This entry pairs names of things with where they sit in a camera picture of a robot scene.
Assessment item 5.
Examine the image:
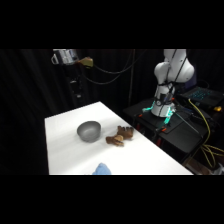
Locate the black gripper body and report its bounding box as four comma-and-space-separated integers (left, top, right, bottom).
65, 63, 84, 90

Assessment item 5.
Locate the brown plush deer toy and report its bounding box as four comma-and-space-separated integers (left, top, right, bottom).
105, 125, 135, 148

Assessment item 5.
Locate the grey metal bowl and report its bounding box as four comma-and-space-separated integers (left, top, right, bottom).
76, 120, 102, 143

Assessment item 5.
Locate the blue cloth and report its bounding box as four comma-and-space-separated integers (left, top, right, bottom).
92, 162, 112, 176

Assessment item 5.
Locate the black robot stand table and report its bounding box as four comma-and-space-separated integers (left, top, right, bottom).
122, 97, 224, 165

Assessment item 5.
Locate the black laptop with lit keyboard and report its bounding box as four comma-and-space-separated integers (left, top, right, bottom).
179, 85, 224, 108

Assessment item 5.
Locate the tan wrist camera box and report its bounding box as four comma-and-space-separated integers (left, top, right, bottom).
76, 56, 95, 68

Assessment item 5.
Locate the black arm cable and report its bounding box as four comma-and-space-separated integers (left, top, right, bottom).
81, 49, 148, 86

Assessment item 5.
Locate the yellow cable bundle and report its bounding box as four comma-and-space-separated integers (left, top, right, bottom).
187, 98, 224, 169

